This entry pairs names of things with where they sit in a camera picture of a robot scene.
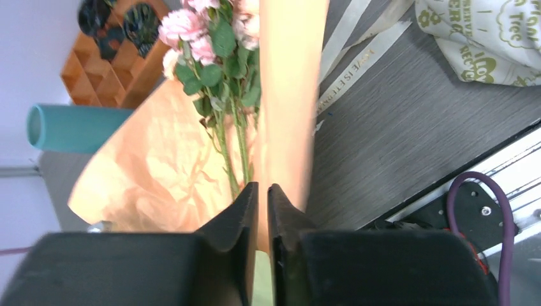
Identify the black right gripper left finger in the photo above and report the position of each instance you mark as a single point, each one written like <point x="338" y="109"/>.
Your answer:
<point x="210" y="266"/>

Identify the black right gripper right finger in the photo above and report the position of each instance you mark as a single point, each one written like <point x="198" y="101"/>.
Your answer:
<point x="312" y="266"/>

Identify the green and peach wrapping paper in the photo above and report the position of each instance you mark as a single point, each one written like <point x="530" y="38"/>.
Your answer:
<point x="160" y="172"/>

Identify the pink flower bunch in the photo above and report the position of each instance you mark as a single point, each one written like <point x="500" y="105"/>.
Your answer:
<point x="215" y="54"/>

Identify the cream printed ribbon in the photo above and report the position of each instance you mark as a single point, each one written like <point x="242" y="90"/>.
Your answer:
<point x="362" y="54"/>

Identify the teal cylindrical vase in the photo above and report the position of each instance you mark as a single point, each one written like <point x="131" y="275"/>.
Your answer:
<point x="72" y="129"/>

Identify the orange wooden compartment tray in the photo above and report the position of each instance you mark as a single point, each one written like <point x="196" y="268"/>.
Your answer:
<point x="127" y="80"/>

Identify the dark rolled cloth middle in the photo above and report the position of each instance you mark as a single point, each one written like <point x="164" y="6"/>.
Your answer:
<point x="108" y="41"/>

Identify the dark rolled cloth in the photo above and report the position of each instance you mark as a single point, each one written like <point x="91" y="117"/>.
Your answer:
<point x="108" y="41"/>
<point x="93" y="14"/>
<point x="140" y="25"/>

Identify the dark rolled cloth front right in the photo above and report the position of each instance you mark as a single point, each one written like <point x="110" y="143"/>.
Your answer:
<point x="140" y="25"/>

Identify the dark rolled cloth back left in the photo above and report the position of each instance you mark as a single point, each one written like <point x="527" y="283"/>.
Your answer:
<point x="93" y="14"/>

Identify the cream green printed cloth bag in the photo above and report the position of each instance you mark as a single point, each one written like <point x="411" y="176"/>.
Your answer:
<point x="492" y="42"/>

